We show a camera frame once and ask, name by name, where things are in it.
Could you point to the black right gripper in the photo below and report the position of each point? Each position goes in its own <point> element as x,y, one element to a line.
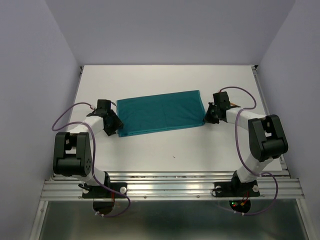
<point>208,118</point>

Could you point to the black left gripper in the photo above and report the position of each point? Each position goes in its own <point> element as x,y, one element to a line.
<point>117,124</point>

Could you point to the teal cloth napkin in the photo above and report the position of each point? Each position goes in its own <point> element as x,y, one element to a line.
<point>159,113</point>

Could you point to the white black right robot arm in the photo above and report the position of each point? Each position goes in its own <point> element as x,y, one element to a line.
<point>240,117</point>

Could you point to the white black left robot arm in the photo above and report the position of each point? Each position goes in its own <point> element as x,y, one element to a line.
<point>75,151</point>

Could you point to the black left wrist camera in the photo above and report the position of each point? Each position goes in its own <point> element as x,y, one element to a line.
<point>103,106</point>

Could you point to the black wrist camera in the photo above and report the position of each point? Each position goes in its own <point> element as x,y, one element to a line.
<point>221,100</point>
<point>103,106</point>

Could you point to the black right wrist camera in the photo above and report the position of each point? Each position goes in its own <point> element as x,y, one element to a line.
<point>221,100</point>

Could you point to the aluminium front rail frame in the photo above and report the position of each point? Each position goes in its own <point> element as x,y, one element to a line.
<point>174,206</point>

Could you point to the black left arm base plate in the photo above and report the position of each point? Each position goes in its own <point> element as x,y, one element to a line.
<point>105,191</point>

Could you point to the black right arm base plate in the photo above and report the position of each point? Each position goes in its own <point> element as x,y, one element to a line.
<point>229,189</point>

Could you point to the aluminium right side rail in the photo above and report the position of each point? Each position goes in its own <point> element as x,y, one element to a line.
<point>267,139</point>

